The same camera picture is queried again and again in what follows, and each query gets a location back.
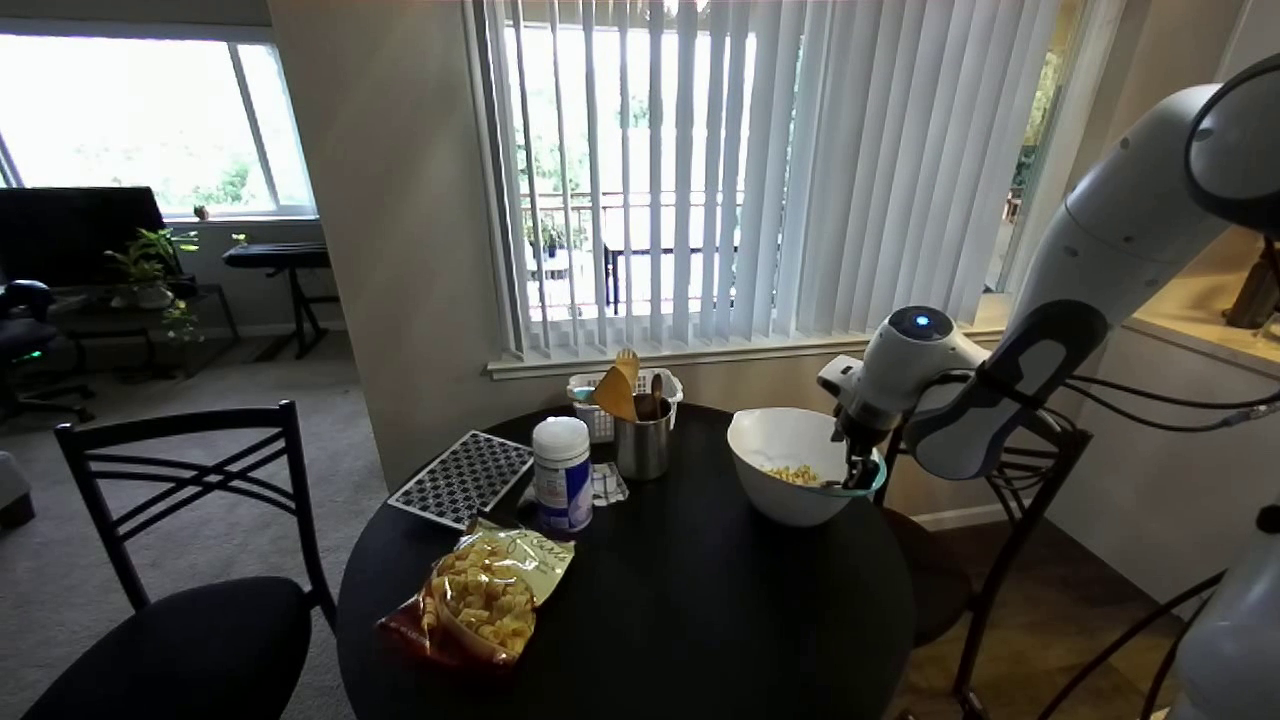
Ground white wipes canister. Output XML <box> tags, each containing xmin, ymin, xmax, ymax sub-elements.
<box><xmin>531</xmin><ymin>415</ymin><xmax>591</xmax><ymax>537</ymax></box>

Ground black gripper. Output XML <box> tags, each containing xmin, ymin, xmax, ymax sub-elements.
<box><xmin>836</xmin><ymin>406</ymin><xmax>882</xmax><ymax>455</ymax></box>

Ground black monitor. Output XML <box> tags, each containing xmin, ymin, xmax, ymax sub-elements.
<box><xmin>0</xmin><ymin>189</ymin><xmax>163</xmax><ymax>290</ymax></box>

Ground black white patterned trivet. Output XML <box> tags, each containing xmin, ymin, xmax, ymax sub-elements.
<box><xmin>386</xmin><ymin>429</ymin><xmax>531</xmax><ymax>532</ymax></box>

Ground black chair by window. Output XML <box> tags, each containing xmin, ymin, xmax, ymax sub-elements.
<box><xmin>877</xmin><ymin>397</ymin><xmax>1095</xmax><ymax>714</ymax></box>

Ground metal utensil cup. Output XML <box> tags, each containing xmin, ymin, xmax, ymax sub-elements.
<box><xmin>615</xmin><ymin>391</ymin><xmax>672</xmax><ymax>481</ymax></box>

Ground white bowl with teal rim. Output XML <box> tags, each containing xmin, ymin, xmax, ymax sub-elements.
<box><xmin>729</xmin><ymin>409</ymin><xmax>886</xmax><ymax>528</ymax></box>

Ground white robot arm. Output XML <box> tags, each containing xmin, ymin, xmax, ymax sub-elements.
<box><xmin>820</xmin><ymin>56</ymin><xmax>1280</xmax><ymax>490</ymax></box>

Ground black metal chair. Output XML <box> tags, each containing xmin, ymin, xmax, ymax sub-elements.
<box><xmin>23</xmin><ymin>400</ymin><xmax>336</xmax><ymax>720</ymax></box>

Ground yellow chip bag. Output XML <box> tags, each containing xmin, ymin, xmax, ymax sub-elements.
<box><xmin>385</xmin><ymin>528</ymin><xmax>575</xmax><ymax>672</ymax></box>

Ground white vertical blinds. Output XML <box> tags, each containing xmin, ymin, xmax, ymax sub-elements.
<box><xmin>466</xmin><ymin>0</ymin><xmax>1062</xmax><ymax>359</ymax></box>

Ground round black table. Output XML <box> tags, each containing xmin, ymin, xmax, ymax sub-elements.
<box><xmin>336</xmin><ymin>406</ymin><xmax>913</xmax><ymax>720</ymax></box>

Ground wooden spatula in cup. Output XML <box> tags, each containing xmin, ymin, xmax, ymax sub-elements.
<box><xmin>596</xmin><ymin>348</ymin><xmax>640</xmax><ymax>421</ymax></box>

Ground cereal pieces in bowl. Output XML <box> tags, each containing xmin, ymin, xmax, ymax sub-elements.
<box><xmin>768</xmin><ymin>466</ymin><xmax>825</xmax><ymax>490</ymax></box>

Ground potted green plant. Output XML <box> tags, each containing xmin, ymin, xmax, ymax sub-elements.
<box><xmin>106</xmin><ymin>227</ymin><xmax>198</xmax><ymax>337</ymax></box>

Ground black keyboard stand bench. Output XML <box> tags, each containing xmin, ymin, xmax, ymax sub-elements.
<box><xmin>222</xmin><ymin>242</ymin><xmax>336</xmax><ymax>359</ymax></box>

